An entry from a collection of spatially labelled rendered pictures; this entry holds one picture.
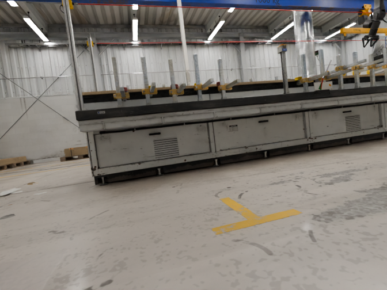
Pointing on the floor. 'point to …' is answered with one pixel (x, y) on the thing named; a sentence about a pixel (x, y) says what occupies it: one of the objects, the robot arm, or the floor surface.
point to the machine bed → (145, 141)
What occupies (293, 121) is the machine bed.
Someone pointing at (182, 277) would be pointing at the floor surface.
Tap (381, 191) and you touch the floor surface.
